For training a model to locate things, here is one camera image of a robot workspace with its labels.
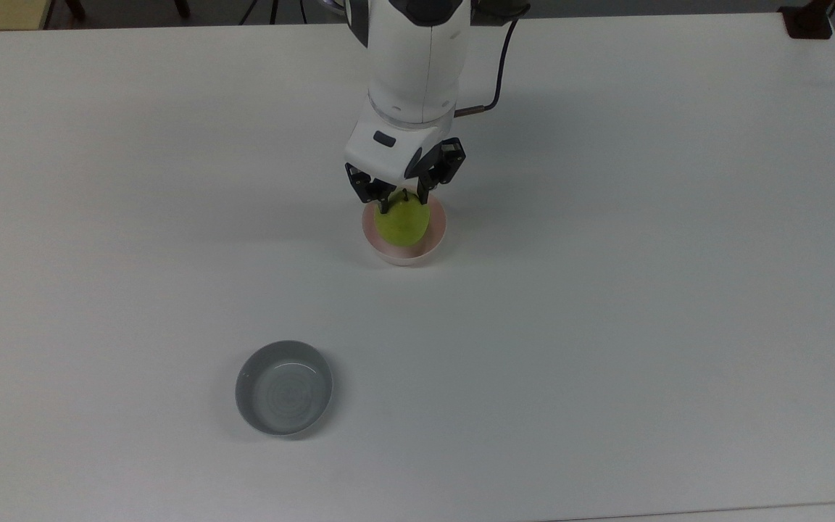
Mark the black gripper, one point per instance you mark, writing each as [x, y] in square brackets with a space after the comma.
[421, 167]

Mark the green apple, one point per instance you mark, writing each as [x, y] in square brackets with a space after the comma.
[403, 226]

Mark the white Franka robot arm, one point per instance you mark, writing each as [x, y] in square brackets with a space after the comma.
[417, 65]

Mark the pink bowl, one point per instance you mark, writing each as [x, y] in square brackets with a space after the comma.
[403, 256]

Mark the grey bowl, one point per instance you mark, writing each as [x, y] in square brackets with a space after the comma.
[283, 395]

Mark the black tripod stand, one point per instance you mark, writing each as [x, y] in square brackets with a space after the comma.
[273, 9]

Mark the dark furniture leg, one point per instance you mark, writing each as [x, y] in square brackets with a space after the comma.
[183, 7]
[77, 9]

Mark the black table clamp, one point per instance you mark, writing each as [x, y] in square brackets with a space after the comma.
[809, 25]

